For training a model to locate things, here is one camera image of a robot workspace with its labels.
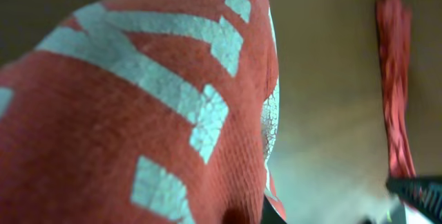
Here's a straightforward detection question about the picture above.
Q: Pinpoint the red t-shirt with logo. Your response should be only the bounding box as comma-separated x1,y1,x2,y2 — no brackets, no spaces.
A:
1,0,286,223

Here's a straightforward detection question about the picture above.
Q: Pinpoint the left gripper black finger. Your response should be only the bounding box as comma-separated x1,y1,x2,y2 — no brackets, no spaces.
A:
260,196,287,224

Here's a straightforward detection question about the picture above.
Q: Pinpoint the red garment pile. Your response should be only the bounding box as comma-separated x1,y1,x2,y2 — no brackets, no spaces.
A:
376,0,416,178

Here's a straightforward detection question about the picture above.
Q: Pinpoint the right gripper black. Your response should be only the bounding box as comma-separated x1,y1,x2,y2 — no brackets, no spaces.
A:
386,176,441,224

